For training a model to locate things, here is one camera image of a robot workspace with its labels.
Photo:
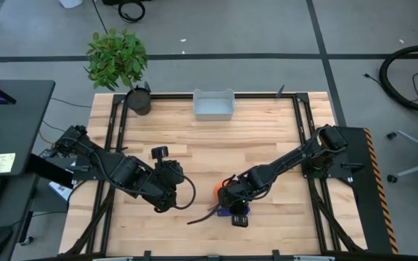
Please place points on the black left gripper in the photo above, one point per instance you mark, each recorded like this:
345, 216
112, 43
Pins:
171, 174

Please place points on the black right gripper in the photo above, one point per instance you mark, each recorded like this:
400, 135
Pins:
234, 197

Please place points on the blue measuring cup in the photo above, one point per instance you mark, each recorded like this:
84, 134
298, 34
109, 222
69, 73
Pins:
223, 212

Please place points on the orange measuring cup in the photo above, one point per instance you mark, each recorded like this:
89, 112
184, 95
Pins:
218, 190

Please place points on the grey plastic basket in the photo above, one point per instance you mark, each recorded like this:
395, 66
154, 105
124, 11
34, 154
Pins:
213, 108

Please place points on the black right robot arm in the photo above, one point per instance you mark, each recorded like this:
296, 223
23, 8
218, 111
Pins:
289, 159

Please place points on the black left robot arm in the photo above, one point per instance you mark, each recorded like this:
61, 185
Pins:
114, 166

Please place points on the black plant pot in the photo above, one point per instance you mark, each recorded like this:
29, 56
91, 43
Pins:
139, 101

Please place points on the white paper sheet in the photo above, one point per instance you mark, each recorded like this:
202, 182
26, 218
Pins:
60, 190

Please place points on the black flat panel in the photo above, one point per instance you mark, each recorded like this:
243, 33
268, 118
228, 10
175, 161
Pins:
49, 170

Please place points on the green leafy plant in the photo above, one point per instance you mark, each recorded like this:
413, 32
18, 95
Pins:
116, 58

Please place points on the black platform with hazard stripe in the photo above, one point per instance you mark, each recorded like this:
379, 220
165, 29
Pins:
357, 203

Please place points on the dark grey side desk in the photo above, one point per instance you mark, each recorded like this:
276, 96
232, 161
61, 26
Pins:
16, 203

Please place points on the black desk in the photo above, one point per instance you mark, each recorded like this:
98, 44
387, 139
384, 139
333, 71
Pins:
16, 127

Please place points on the yellow sticky note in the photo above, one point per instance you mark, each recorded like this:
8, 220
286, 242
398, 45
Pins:
3, 163

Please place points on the black aluminium table frame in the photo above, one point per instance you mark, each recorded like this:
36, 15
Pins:
172, 96

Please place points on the black frame bracket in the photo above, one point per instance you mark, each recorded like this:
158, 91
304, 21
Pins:
147, 87
280, 91

